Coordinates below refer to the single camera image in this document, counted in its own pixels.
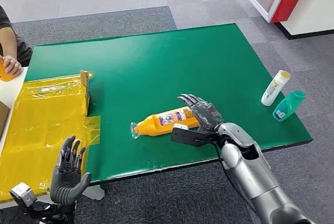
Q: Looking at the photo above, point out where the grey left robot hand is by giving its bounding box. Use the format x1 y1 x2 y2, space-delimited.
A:
50 135 92 206

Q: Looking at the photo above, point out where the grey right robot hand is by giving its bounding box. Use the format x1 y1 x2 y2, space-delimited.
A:
178 93 225 135

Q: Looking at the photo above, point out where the orange bottle with clear cap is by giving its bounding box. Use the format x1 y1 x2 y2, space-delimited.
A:
130 106 201 140

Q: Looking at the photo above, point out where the white bottle with yellow cap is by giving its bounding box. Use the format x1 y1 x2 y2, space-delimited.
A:
261 69 291 107

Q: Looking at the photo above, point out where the teal translucent bottle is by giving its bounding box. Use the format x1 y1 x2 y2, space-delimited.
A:
272 90 306 123

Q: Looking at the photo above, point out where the white table foot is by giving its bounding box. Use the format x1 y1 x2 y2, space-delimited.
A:
83 184 106 202

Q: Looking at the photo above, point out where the yellow-taped cardboard box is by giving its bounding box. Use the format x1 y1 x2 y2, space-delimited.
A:
0 69 102 205

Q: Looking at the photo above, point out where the green table mat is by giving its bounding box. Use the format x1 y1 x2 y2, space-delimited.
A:
24 23 313 184

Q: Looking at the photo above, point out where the brown cardboard piece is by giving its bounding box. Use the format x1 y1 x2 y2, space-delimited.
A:
0 101 11 141

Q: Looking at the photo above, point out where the white side table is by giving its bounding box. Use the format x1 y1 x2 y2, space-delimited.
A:
0 66 29 154

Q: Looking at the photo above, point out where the orange object in person's hand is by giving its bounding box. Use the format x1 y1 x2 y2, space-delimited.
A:
0 57 17 82

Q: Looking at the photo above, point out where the person's hand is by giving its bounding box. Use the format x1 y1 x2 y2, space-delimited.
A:
2 55 23 77

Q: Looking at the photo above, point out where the person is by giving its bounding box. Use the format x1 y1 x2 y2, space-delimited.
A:
0 5 33 68

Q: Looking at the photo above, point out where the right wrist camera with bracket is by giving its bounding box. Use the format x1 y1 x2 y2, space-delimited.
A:
170 123 212 148

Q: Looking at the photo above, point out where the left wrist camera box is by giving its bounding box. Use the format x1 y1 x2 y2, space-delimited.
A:
9 182 38 208

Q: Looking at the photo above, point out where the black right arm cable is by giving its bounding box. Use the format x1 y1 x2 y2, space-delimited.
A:
213 140 262 218

